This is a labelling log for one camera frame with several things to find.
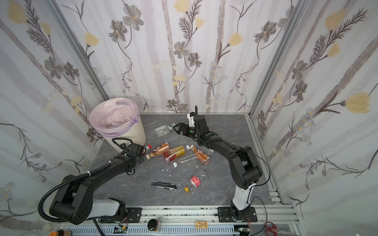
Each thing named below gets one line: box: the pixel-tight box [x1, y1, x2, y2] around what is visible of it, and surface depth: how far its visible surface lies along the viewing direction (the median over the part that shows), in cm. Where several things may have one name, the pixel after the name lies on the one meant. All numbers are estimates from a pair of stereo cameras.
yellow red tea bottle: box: [164, 148, 186, 163], surface depth 93 cm
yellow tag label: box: [194, 221, 209, 229], surface depth 72 cm
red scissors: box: [264, 221, 278, 236], surface depth 72 cm
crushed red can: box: [189, 175, 202, 188], surface depth 82 cm
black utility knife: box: [151, 181, 178, 192], surface depth 86 cm
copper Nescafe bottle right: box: [189, 144, 211, 165], surface depth 92 cm
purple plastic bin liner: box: [89, 97, 140, 138], surface depth 90 cm
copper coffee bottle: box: [145, 142, 171, 160], surface depth 95 cm
